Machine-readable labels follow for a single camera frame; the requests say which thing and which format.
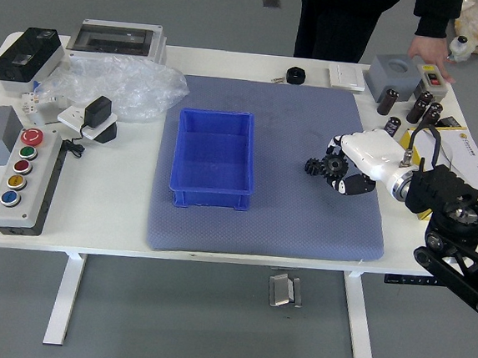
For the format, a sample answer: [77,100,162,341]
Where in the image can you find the person's left hand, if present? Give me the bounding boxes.
[405,33,460,85]

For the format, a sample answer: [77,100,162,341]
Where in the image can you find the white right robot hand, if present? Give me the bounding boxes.
[320,125,415,202]

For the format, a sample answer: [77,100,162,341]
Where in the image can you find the big black gear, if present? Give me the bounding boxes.
[320,154,350,182]

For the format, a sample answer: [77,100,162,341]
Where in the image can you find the small black gear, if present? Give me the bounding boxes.
[304,156,325,179]

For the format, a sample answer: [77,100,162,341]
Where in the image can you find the grey box with round hole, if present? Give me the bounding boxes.
[363,51,425,107]

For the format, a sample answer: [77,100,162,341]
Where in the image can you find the blue plastic box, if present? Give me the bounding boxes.
[166,106,262,214]

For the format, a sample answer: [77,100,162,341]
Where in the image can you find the grey clear-lid distribution box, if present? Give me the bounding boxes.
[65,16,170,65]

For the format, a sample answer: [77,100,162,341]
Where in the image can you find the black capacitor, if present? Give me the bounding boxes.
[383,115,403,139]

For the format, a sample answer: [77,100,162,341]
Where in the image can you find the small black module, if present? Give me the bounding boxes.
[438,115,465,131]

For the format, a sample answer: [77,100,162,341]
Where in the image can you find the person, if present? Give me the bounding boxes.
[293,0,465,73]

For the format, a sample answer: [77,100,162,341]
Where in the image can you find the yellow and white carton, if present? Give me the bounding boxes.
[392,122,478,226]

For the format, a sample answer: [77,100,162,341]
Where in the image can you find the black round knob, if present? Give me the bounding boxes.
[284,66,308,86]

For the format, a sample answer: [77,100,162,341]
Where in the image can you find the grey-blue mat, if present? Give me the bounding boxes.
[144,71,400,271]

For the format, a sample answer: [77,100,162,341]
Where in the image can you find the black table control panel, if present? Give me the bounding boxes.
[383,272,440,288]

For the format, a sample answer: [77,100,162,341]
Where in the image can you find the white table leg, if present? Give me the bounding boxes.
[42,250,88,348]
[335,270,381,358]

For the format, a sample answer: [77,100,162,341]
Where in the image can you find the clear plastic bag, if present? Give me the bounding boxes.
[33,48,193,129]

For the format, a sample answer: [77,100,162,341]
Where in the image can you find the black power adapter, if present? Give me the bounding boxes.
[83,93,114,129]

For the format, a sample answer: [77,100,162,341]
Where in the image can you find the white terminal connectors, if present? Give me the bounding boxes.
[18,88,70,118]

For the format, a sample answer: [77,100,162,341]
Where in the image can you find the grey five-button control station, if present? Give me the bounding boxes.
[0,124,69,240]

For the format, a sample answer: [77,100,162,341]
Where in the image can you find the grey red-black switch box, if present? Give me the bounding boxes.
[411,61,450,104]

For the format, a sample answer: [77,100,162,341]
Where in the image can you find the white wall switch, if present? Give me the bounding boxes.
[325,63,369,92]

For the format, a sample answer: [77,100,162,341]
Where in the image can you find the metal bracket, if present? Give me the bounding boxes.
[266,272,306,310]

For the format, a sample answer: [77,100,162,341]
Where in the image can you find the black adapter cord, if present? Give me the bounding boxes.
[58,121,98,159]

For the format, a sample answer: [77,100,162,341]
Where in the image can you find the black and white enclosure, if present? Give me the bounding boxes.
[0,24,68,98]

